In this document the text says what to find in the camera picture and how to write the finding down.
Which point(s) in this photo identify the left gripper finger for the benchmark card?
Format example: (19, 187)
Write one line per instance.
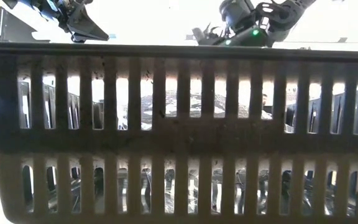
(89, 31)

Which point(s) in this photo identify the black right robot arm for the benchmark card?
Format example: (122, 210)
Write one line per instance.
(287, 12)

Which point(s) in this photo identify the person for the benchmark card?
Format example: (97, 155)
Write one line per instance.
(264, 99)

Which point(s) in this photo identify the black slotted plastic basket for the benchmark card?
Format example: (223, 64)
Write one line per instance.
(179, 140)

